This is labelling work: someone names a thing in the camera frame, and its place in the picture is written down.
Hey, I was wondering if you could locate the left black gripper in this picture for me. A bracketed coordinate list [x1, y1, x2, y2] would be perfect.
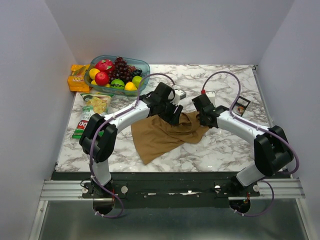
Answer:
[158, 97, 183, 126]

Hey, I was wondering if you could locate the brown clothing garment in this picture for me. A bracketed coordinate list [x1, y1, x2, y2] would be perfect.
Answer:
[130, 111, 210, 165]

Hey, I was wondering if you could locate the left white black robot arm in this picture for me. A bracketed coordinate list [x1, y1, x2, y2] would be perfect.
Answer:
[79, 82, 183, 198]

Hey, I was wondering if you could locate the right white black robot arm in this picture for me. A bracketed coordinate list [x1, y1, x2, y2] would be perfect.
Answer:
[192, 94, 294, 196]

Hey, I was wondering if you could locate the orange brooch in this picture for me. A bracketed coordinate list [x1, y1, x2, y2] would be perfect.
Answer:
[237, 106, 245, 114]

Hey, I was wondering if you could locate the black brooch display box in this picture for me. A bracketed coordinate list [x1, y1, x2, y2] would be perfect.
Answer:
[232, 96, 251, 117]

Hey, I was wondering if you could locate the green lime right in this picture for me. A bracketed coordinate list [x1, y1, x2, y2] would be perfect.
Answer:
[132, 75, 144, 89]

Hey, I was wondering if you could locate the yellow lemon front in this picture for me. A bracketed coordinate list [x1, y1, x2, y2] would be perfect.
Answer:
[124, 82, 138, 91]

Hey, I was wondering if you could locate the yellow lemon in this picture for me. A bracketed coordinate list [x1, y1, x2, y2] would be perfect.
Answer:
[89, 68, 100, 80]
[124, 82, 138, 91]

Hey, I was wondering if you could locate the clear teal fruit bowl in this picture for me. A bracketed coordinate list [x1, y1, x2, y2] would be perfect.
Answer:
[84, 55, 151, 96]

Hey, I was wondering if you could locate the purple grape bunch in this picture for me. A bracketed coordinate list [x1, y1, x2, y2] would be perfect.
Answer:
[108, 57, 143, 84]

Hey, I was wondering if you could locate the green cassava chips bag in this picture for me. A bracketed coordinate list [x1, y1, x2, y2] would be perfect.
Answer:
[72, 92, 114, 139]

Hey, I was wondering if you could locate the red apple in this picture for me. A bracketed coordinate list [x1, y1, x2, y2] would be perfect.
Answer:
[94, 71, 110, 86]

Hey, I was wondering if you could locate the red dragon fruit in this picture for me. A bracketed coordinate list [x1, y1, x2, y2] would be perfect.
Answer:
[95, 59, 115, 74]

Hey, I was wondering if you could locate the yellow lemon left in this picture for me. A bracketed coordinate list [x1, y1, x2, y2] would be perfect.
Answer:
[89, 68, 100, 80]

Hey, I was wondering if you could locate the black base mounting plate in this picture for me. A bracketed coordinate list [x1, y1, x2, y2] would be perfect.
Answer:
[52, 172, 260, 213]

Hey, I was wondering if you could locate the orange snack packet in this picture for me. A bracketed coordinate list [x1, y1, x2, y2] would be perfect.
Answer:
[67, 64, 91, 93]

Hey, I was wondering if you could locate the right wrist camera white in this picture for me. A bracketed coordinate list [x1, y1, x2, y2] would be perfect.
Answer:
[201, 90, 216, 106]

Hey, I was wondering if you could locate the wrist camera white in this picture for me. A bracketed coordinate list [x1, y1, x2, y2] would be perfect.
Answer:
[172, 89, 187, 105]
[201, 90, 216, 106]

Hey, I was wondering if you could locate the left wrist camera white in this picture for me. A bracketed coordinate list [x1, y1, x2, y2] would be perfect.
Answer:
[172, 89, 187, 105]

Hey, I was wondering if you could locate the aluminium frame rail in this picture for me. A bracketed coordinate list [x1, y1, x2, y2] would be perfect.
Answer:
[40, 178, 306, 201]

